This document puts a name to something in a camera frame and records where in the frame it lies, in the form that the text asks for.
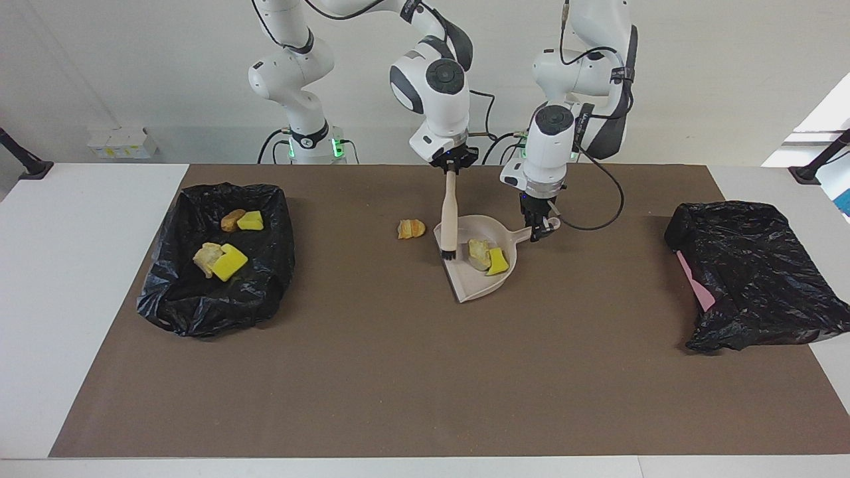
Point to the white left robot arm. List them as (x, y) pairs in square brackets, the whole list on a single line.
[(551, 153)]

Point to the white wall socket box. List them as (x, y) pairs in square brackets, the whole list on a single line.
[(123, 143)]

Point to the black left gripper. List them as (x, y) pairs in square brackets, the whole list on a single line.
[(538, 204)]

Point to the orange striped bread roll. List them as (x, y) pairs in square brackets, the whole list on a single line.
[(412, 229)]

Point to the black trash bag bin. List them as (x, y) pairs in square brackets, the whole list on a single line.
[(219, 305)]

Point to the black bag over pink bin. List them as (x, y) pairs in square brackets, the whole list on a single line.
[(750, 279)]

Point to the yellow sponge chunk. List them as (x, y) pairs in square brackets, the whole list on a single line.
[(250, 221), (230, 263)]

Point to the pink plastic bin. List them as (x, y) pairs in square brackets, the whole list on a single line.
[(697, 285)]

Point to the pale beige sponge chunk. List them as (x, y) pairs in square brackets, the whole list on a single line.
[(479, 252), (206, 257)]

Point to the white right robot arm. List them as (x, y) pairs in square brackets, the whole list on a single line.
[(441, 113)]

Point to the blue object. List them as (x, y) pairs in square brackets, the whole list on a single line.
[(845, 199)]

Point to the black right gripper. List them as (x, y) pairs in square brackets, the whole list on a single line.
[(457, 157)]

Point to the beige plastic dustpan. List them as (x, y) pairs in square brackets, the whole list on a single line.
[(478, 285)]

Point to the beige brush with black bristles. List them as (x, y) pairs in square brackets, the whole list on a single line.
[(449, 212)]

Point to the brown table mat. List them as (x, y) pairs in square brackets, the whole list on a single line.
[(398, 398)]

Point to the yellow sponge wedge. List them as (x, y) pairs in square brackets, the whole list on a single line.
[(499, 263)]

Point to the brown fried nugget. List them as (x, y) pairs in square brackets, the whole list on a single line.
[(231, 220)]

